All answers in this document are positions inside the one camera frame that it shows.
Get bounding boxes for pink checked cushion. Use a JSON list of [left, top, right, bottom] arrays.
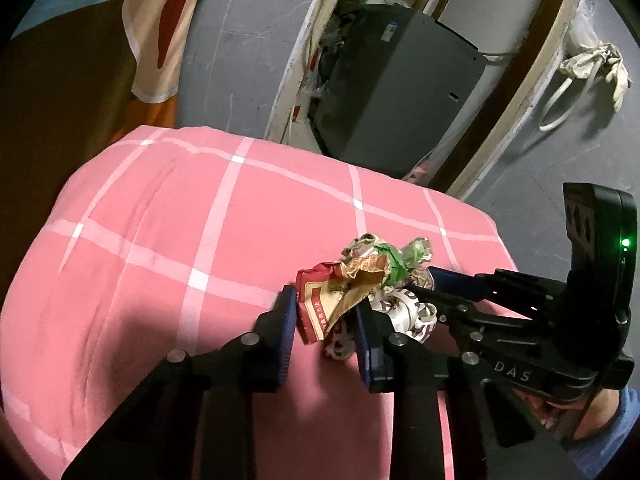
[[0, 125, 519, 480]]

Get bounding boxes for brown wrapper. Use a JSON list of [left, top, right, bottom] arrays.
[[340, 254, 397, 288]]

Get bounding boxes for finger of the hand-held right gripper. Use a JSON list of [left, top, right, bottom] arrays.
[[397, 284, 493, 357], [427, 266, 531, 307]]

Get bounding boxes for cream rubber gloves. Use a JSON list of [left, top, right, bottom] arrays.
[[559, 42, 632, 114]]

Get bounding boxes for white hose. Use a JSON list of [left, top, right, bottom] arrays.
[[537, 45, 602, 134]]

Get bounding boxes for white brown-print wrapper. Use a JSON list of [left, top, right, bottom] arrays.
[[322, 284, 438, 362]]

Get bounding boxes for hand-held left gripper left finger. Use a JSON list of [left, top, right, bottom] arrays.
[[62, 285, 301, 480]]

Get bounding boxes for brown cloth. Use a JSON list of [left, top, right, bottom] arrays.
[[0, 0, 177, 266]]

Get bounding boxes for wooden door frame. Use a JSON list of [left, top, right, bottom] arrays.
[[262, 0, 587, 207]]

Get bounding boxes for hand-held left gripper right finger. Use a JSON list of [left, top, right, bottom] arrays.
[[354, 305, 584, 480]]

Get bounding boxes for person's right hand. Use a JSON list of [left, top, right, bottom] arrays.
[[525, 392, 576, 434]]

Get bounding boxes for pink slipper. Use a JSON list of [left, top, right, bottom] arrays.
[[402, 160, 431, 184]]

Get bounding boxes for grey metal cabinet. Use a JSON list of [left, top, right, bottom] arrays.
[[307, 4, 489, 177]]

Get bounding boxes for clear plastic bags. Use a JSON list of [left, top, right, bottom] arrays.
[[318, 24, 352, 97]]

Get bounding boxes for orange red striped cloth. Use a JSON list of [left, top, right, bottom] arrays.
[[122, 0, 211, 104]]

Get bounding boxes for red gold snack wrapper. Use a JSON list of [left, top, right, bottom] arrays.
[[294, 264, 386, 347]]

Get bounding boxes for person's right forearm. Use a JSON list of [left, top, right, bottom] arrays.
[[565, 387, 640, 467]]

